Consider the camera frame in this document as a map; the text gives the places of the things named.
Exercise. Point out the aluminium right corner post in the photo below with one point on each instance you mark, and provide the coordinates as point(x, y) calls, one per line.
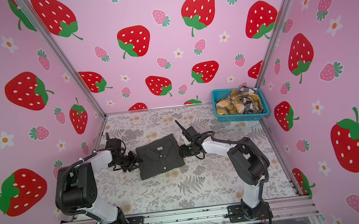
point(276, 33)

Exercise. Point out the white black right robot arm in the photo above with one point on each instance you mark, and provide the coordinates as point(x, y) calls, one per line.
point(249, 162)

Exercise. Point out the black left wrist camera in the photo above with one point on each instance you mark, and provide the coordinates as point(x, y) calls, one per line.
point(116, 146)

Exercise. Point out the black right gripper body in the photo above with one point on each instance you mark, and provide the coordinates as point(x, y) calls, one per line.
point(187, 150)

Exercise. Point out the grey white shirt in basket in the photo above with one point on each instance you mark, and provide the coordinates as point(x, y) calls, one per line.
point(251, 101)

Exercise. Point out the teal plastic basket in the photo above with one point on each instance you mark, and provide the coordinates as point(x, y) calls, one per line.
point(221, 94)

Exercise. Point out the dark grey pinstriped shirt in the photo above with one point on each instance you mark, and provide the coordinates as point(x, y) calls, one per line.
point(158, 157)

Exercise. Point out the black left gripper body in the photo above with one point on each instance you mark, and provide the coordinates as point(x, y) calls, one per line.
point(129, 161)

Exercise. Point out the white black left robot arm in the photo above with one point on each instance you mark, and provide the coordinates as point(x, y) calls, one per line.
point(76, 191)

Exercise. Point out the aluminium corner post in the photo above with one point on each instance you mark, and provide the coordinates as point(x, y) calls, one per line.
point(30, 13)
point(276, 33)

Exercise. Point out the aluminium left corner post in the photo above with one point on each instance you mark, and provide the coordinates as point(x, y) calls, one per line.
point(30, 13)

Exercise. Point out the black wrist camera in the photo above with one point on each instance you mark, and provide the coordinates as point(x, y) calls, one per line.
point(190, 134)
point(116, 146)

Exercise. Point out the yellow plaid shirt in basket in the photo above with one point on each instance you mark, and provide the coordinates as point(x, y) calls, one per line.
point(231, 105)

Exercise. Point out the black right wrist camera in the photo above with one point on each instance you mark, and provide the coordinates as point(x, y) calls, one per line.
point(190, 134)

